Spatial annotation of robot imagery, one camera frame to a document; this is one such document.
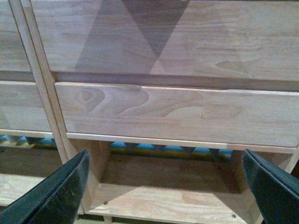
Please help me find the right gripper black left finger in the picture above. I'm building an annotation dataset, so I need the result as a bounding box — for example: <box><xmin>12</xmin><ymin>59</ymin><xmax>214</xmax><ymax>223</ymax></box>
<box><xmin>0</xmin><ymin>149</ymin><xmax>91</xmax><ymax>224</ymax></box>

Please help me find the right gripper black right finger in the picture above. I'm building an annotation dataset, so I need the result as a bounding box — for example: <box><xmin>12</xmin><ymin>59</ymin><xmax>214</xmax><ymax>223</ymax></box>
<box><xmin>242</xmin><ymin>149</ymin><xmax>299</xmax><ymax>224</ymax></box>

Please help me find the right wooden shelf unit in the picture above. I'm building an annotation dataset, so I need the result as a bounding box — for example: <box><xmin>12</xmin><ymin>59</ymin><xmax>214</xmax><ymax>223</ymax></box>
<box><xmin>21</xmin><ymin>0</ymin><xmax>299</xmax><ymax>224</ymax></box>

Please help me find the wooden shelf unit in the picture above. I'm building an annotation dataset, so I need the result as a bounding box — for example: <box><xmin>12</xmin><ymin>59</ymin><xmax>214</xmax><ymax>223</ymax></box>
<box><xmin>21</xmin><ymin>0</ymin><xmax>299</xmax><ymax>224</ymax></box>
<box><xmin>0</xmin><ymin>0</ymin><xmax>78</xmax><ymax>206</ymax></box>

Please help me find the left wooden shelf unit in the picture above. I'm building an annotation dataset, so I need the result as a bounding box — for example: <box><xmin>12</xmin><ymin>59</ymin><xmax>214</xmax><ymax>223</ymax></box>
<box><xmin>0</xmin><ymin>0</ymin><xmax>78</xmax><ymax>206</ymax></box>

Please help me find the blue yellow foam mat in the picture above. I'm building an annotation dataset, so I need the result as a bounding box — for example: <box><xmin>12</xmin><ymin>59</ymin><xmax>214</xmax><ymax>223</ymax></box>
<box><xmin>0</xmin><ymin>135</ymin><xmax>233</xmax><ymax>162</ymax></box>

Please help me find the lower right wooden drawer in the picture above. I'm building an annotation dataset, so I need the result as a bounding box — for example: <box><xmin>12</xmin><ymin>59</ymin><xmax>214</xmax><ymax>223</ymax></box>
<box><xmin>55</xmin><ymin>82</ymin><xmax>299</xmax><ymax>147</ymax></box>

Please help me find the wooden drawer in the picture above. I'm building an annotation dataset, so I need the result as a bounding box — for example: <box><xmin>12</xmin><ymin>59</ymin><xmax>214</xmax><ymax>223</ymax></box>
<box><xmin>0</xmin><ymin>0</ymin><xmax>31</xmax><ymax>71</ymax></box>
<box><xmin>55</xmin><ymin>82</ymin><xmax>299</xmax><ymax>147</ymax></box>
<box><xmin>32</xmin><ymin>0</ymin><xmax>299</xmax><ymax>81</ymax></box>
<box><xmin>0</xmin><ymin>81</ymin><xmax>51</xmax><ymax>132</ymax></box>

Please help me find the lower left wooden drawer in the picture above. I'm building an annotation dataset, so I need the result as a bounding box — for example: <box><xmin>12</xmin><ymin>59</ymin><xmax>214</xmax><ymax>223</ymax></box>
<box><xmin>0</xmin><ymin>81</ymin><xmax>51</xmax><ymax>132</ymax></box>

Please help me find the upper left wooden drawer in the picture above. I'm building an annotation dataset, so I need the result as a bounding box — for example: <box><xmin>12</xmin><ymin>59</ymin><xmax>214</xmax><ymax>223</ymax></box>
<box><xmin>0</xmin><ymin>0</ymin><xmax>31</xmax><ymax>71</ymax></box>

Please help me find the upper right wooden drawer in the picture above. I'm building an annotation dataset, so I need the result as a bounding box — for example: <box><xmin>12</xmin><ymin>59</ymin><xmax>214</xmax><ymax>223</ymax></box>
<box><xmin>32</xmin><ymin>0</ymin><xmax>299</xmax><ymax>81</ymax></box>

